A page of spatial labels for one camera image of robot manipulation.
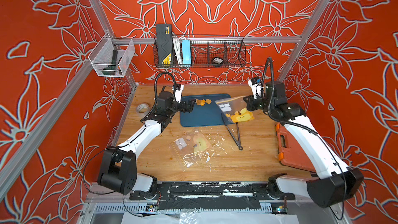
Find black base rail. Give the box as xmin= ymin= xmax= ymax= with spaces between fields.
xmin=129 ymin=181 xmax=296 ymax=214

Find orange tool case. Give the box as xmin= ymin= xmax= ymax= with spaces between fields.
xmin=275 ymin=123 xmax=316 ymax=173

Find black metal tongs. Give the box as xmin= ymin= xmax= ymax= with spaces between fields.
xmin=221 ymin=115 xmax=243 ymax=150

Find blue plastic tray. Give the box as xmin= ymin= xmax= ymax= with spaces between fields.
xmin=180 ymin=93 xmax=231 ymax=128

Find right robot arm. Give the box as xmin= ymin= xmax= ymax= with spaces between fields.
xmin=244 ymin=57 xmax=364 ymax=208

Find clear bag with yellow toys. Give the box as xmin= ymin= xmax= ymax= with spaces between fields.
xmin=169 ymin=129 xmax=228 ymax=171

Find clear tape roll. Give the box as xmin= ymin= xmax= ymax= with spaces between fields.
xmin=135 ymin=103 xmax=151 ymax=116

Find dark green screwdriver handle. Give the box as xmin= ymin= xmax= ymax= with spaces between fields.
xmin=103 ymin=49 xmax=118 ymax=76

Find light blue box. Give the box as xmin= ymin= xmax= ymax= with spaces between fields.
xmin=181 ymin=39 xmax=192 ymax=66

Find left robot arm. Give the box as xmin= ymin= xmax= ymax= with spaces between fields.
xmin=97 ymin=72 xmax=195 ymax=195

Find black box with yellow label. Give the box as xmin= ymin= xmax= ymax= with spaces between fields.
xmin=155 ymin=23 xmax=174 ymax=67

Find white cable bundle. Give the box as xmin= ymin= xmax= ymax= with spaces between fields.
xmin=172 ymin=36 xmax=184 ymax=66

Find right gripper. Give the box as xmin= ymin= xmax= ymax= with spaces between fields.
xmin=241 ymin=94 xmax=275 ymax=115

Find clear acrylic bin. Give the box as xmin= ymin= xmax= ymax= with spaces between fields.
xmin=89 ymin=33 xmax=135 ymax=78

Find black wire basket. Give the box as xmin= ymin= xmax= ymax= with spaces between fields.
xmin=153 ymin=34 xmax=247 ymax=68

